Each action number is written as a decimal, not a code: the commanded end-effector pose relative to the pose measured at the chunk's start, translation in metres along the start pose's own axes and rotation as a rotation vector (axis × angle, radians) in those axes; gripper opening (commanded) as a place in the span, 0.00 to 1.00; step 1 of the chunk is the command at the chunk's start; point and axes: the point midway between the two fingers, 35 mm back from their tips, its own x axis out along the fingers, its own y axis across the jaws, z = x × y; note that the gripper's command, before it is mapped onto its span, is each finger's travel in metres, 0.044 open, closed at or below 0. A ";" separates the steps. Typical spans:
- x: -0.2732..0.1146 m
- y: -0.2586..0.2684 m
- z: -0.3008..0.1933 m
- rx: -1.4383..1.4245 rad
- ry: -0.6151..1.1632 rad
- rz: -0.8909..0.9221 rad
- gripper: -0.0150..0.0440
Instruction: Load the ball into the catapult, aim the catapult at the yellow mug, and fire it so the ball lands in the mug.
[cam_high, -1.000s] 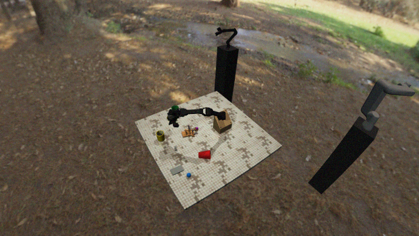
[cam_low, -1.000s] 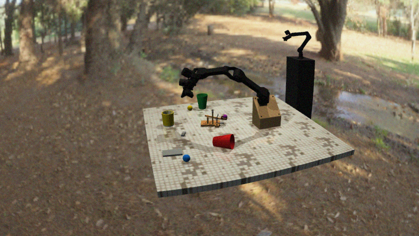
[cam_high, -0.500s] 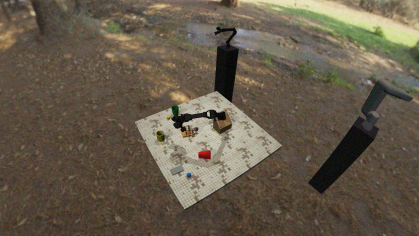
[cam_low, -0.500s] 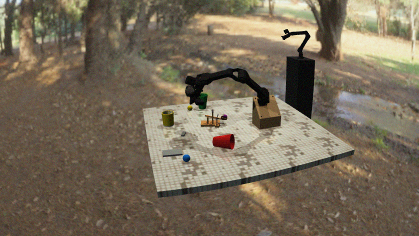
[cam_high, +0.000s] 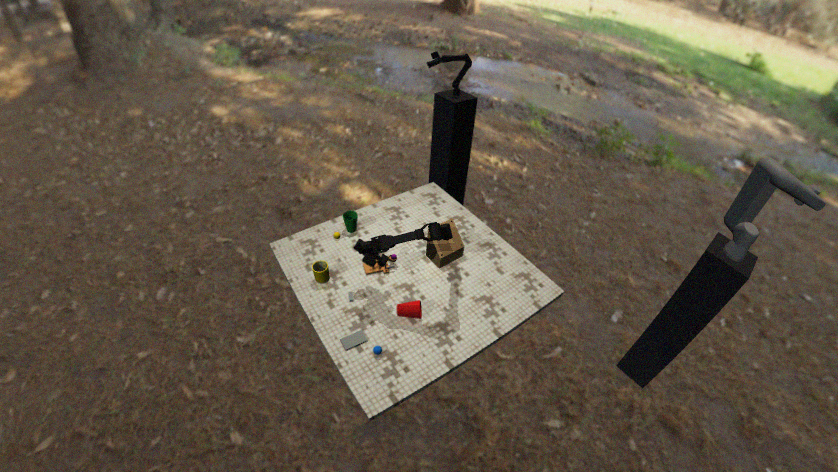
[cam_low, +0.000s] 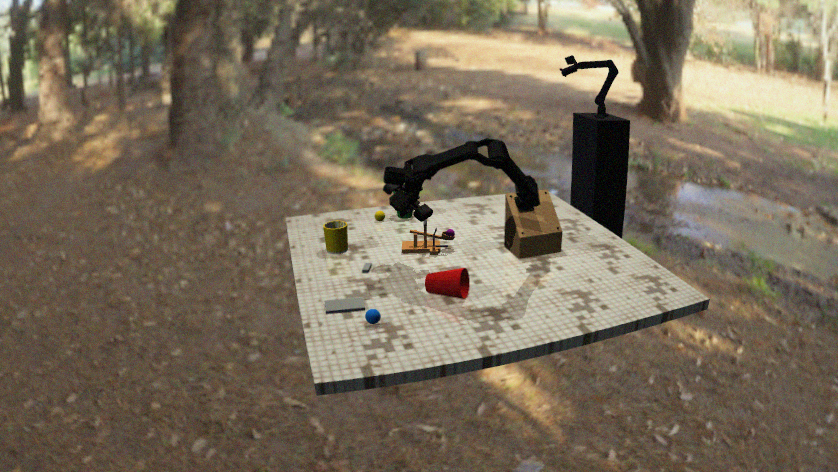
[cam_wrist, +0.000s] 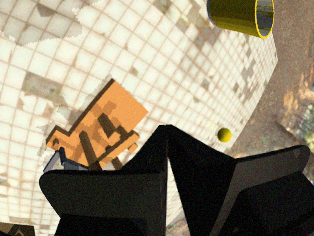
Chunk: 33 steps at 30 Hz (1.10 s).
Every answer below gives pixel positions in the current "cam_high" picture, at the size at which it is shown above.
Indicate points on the green cup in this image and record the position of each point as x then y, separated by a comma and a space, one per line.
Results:
350, 219

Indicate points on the red plastic cup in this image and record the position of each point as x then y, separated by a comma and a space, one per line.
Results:
409, 309

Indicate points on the yellow mug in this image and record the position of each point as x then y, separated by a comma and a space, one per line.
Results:
321, 271

